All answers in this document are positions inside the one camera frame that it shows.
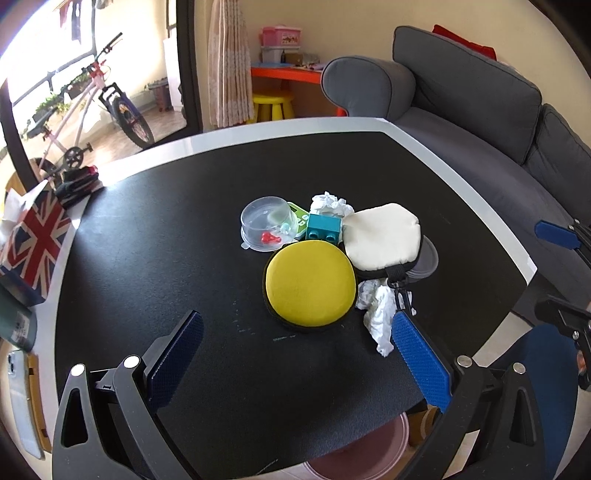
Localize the white tissue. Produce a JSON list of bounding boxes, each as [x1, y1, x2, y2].
[[355, 279, 416, 357], [310, 191, 355, 218]]

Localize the cream white zip pouch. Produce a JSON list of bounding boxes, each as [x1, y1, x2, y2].
[[342, 203, 423, 279]]

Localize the yellow round zip case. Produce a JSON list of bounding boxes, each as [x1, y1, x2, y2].
[[263, 240, 356, 329]]

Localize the teal toy brick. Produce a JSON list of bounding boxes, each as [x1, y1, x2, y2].
[[305, 213, 342, 245]]

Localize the clear round plastic container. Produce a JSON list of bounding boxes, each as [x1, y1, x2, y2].
[[240, 196, 297, 253]]

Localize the green white digital timer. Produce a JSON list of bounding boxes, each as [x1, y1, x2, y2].
[[287, 202, 310, 240]]

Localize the pink trash bin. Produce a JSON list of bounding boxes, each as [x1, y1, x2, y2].
[[304, 413, 410, 480]]

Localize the grey fabric sofa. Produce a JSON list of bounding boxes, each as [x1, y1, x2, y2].
[[322, 26, 590, 317]]

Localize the grey round disc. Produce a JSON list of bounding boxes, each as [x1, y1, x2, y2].
[[407, 235, 439, 282]]

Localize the white smartphone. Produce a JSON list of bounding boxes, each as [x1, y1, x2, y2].
[[7, 350, 44, 460]]

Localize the teal thermos bottle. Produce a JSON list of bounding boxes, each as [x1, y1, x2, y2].
[[0, 287, 37, 352]]

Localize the red cushion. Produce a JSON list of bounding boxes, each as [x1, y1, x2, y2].
[[432, 24, 497, 60]]

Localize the union jack tissue box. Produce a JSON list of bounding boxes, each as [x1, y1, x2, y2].
[[1, 181, 71, 307]]

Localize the black folded gloves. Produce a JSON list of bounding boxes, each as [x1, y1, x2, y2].
[[55, 166, 103, 210]]

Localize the pink white bicycle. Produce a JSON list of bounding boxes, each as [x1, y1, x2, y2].
[[22, 32, 157, 183]]

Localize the yellow plastic stool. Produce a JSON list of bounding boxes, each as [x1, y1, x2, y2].
[[252, 92, 296, 123]]

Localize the floral pink curtain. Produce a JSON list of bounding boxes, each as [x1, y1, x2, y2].
[[208, 0, 254, 129]]

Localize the orange kids desk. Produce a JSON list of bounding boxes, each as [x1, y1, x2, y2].
[[252, 66, 348, 117]]

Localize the pink storage box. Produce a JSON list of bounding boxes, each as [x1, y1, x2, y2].
[[260, 25, 301, 47]]

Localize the black door frame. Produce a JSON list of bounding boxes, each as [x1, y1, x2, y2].
[[176, 0, 204, 138]]

